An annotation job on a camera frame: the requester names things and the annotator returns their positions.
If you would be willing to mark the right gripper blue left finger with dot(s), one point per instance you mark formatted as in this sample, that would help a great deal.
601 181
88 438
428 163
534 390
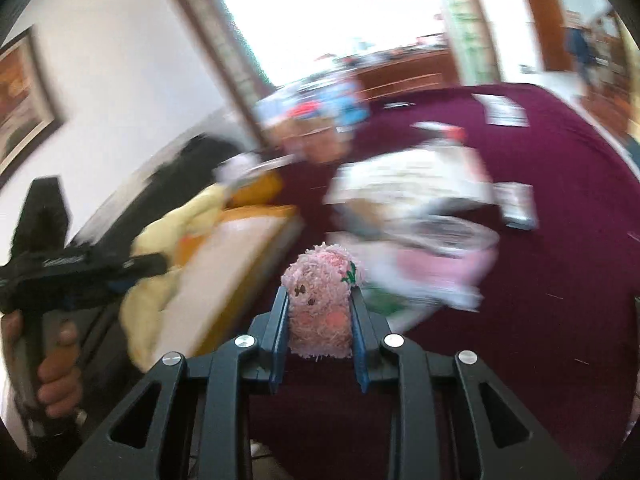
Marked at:
273 347

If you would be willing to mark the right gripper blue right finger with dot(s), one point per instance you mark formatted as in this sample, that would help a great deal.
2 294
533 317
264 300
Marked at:
366 354

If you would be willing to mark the pink fluffy sponge toy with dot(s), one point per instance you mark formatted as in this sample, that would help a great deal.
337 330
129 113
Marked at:
319 284

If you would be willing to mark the white twisted towel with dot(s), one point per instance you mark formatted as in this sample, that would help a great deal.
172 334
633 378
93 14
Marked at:
431 178

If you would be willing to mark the bagged pink cloth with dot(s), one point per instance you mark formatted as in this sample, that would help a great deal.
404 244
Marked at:
452 280

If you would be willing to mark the person's left hand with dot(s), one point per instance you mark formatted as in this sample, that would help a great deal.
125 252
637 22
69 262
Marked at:
60 390

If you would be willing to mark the yellow-rimmed cardboard tray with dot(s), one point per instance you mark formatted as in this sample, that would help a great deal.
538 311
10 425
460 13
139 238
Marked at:
224 276

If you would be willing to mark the black suitcase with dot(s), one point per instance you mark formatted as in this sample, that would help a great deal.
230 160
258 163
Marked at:
106 370

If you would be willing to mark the maroon tablecloth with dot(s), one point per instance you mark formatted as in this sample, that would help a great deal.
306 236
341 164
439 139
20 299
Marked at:
557 324

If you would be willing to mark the white leaflet on table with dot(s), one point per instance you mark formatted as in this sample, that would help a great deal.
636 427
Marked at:
502 112

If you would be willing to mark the framed wall picture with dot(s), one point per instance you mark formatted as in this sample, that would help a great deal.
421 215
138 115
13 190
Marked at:
30 112

